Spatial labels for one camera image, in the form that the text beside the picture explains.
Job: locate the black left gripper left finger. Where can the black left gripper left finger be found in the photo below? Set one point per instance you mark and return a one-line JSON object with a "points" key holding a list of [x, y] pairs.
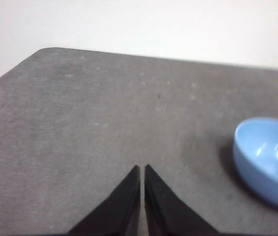
{"points": [[119, 211]]}

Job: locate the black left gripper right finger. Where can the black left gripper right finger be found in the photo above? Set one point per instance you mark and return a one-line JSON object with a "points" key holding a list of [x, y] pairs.
{"points": [[168, 211]]}

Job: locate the blue bowl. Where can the blue bowl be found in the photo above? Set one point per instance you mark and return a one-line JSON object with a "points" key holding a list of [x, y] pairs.
{"points": [[266, 162]]}

